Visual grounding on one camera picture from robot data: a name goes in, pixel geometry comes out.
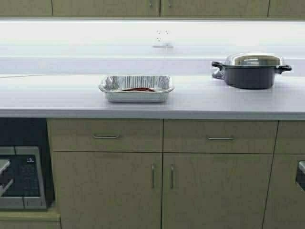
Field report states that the aluminium foil baking tray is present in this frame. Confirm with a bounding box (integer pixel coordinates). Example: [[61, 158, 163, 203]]
[[99, 75, 174, 103]]

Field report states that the small grey object behind pot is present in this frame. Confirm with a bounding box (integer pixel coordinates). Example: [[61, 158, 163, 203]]
[[212, 67, 225, 80]]

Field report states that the right lower cabinet door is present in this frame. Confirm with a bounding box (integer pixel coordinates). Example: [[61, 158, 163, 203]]
[[162, 153, 272, 229]]

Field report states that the cabinet door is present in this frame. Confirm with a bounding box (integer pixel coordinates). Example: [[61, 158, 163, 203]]
[[162, 153, 272, 229], [53, 152, 162, 229], [52, 0, 160, 17], [161, 0, 269, 18]]

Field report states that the black cooking pot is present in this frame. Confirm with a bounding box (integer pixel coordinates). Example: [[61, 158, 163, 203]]
[[212, 61, 292, 90]]

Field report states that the left lower cabinet door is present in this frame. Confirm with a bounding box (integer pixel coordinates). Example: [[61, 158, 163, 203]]
[[53, 152, 162, 229]]

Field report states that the right upper cabinet door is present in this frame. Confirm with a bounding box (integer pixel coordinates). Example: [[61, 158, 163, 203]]
[[161, 0, 269, 18]]

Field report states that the shiny steel pot lid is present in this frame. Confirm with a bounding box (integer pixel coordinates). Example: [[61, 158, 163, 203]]
[[224, 52, 284, 66]]

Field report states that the left upper cabinet door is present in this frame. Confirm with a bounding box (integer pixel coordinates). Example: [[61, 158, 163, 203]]
[[52, 0, 160, 17]]

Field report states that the far right lower cabinet panel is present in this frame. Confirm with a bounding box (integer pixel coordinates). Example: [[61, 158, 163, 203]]
[[263, 121, 305, 229]]

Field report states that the red plastic container lid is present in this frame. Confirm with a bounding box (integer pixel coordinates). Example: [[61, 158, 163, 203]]
[[122, 87, 155, 92]]

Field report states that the right wooden drawer front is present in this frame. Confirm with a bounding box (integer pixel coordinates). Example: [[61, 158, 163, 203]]
[[163, 119, 278, 154]]

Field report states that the wooden drawer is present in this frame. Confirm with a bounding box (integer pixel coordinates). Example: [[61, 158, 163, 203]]
[[163, 119, 278, 154], [47, 118, 163, 153]]

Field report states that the left wooden drawer front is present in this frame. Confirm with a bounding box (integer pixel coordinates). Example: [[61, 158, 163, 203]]
[[47, 118, 163, 153]]

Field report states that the stainless steel microwave oven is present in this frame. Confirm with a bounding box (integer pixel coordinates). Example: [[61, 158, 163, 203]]
[[0, 146, 47, 210]]

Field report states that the left lower door handle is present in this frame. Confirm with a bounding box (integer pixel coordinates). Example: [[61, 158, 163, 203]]
[[152, 163, 155, 189]]

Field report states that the left drawer metal handle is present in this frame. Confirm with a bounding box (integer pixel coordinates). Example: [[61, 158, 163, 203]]
[[93, 134, 120, 139]]

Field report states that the drawer metal handle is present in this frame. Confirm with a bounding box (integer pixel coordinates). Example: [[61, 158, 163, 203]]
[[93, 134, 120, 139], [206, 136, 234, 141]]

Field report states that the right drawer metal handle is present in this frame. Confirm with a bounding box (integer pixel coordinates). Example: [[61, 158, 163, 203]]
[[206, 136, 234, 141]]

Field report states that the white wall power outlet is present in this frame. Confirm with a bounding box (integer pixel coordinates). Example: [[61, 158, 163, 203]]
[[152, 29, 173, 49]]

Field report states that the right grey robot base bracket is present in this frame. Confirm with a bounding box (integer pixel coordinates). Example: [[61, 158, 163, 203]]
[[295, 161, 305, 191]]

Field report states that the left grey robot base bracket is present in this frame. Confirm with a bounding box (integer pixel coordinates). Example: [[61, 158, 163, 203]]
[[0, 159, 13, 196]]

